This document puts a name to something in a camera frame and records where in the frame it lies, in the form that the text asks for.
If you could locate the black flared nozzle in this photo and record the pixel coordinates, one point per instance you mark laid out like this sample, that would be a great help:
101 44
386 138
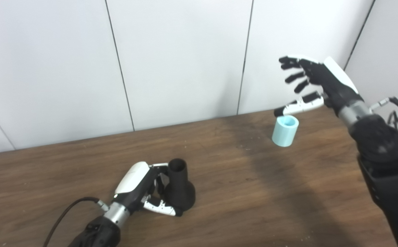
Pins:
180 192

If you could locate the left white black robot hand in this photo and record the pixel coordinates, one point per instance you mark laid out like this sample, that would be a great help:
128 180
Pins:
133 185

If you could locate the light blue cylinder cup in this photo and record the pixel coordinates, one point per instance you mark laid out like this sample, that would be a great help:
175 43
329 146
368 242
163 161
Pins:
284 132

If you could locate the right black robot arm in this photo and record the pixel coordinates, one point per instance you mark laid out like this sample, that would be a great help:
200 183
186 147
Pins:
387 161

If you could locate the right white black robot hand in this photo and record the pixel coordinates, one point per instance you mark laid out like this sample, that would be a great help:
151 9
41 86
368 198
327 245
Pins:
329 80

